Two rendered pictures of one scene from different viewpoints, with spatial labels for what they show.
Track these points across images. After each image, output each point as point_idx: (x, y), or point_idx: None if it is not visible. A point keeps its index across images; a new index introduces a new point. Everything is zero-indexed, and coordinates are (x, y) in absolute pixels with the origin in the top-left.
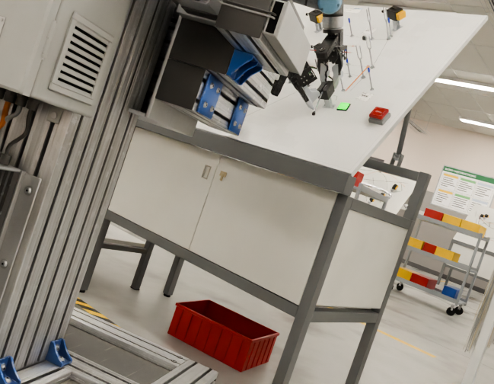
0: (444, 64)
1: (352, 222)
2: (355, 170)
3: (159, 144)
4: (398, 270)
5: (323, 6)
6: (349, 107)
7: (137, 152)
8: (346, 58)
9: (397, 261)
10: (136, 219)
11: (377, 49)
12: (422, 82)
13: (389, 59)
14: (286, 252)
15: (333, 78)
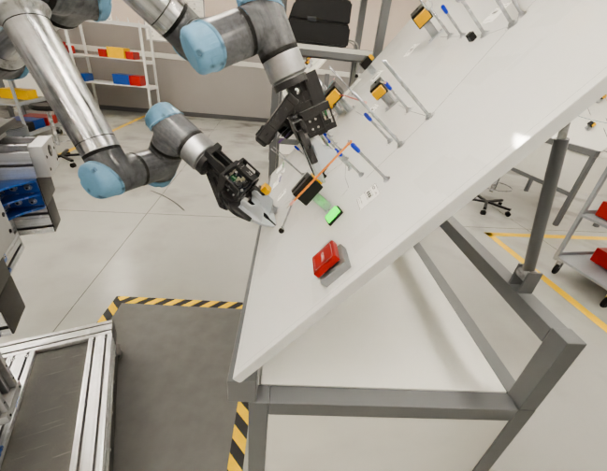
0: (580, 93)
1: (294, 424)
2: (240, 374)
3: None
4: (495, 461)
5: (192, 64)
6: (339, 217)
7: None
8: (335, 124)
9: (486, 453)
10: None
11: (472, 62)
12: (471, 170)
13: (469, 88)
14: None
15: (311, 167)
